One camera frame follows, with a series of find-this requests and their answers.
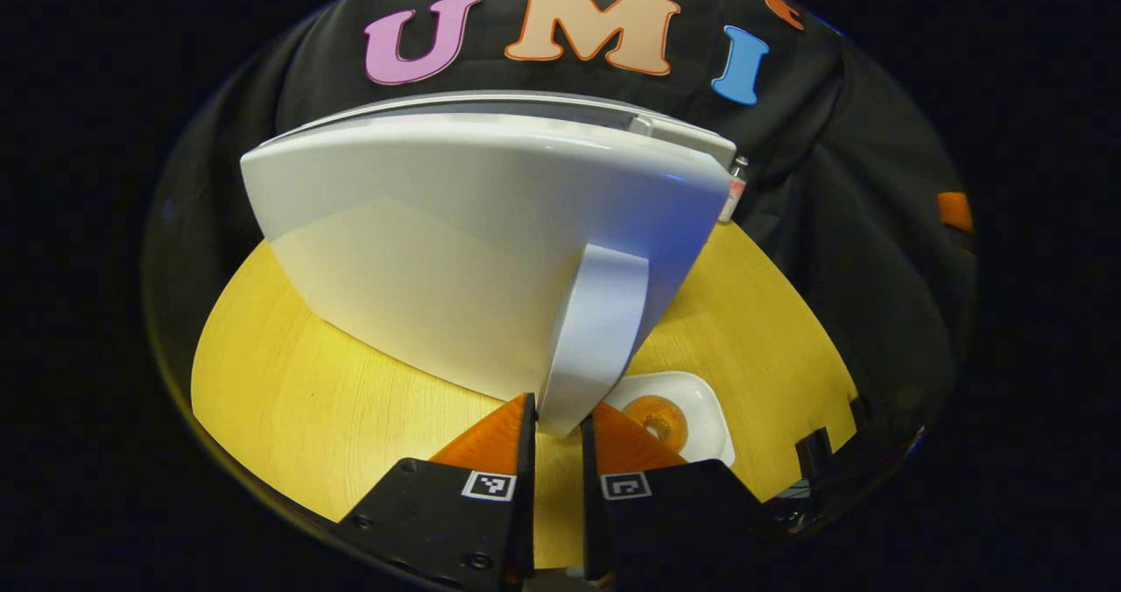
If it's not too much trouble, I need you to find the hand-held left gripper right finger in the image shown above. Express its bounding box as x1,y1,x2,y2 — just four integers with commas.
581,402,763,586

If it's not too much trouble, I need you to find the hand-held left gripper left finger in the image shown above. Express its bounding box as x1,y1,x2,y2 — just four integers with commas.
337,392,537,592

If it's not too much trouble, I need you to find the orange donut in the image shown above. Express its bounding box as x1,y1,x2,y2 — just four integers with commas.
624,396,689,453

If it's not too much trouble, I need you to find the white microwave oven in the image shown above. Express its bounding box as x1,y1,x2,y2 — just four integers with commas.
240,91,738,438

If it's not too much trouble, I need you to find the black backdrop cloth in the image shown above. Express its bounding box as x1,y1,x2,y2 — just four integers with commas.
140,0,977,523

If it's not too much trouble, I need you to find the white square plate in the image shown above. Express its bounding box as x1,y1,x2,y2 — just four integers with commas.
604,371,737,469

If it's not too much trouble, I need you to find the clear bottle with pink label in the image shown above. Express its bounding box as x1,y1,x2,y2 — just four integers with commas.
718,156,751,225

